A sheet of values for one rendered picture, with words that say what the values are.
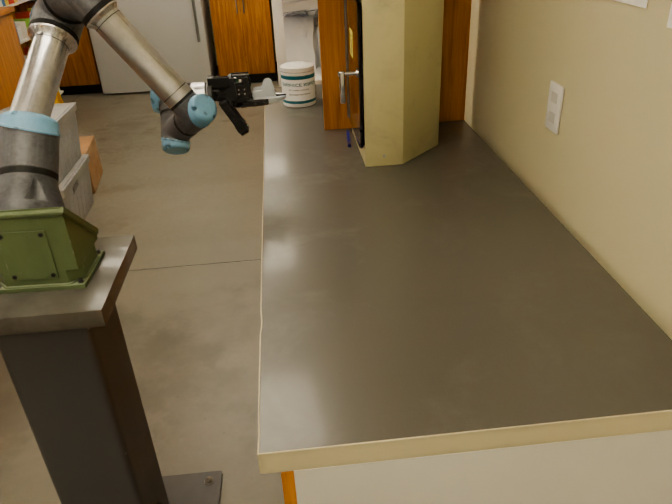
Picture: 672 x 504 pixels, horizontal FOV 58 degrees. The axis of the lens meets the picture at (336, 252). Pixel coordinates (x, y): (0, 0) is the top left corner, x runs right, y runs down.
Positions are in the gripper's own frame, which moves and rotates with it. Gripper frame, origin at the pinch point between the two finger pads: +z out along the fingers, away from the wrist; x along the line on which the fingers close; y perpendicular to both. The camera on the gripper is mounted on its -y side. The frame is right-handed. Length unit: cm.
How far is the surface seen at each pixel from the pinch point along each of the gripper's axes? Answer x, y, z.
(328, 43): 31.8, 8.3, 16.3
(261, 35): 496, -65, -18
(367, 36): -5.3, 16.2, 23.8
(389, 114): -5.2, -5.1, 29.7
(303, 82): 61, -11, 8
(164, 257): 122, -114, -71
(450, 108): 32, -16, 58
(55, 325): -69, -23, -47
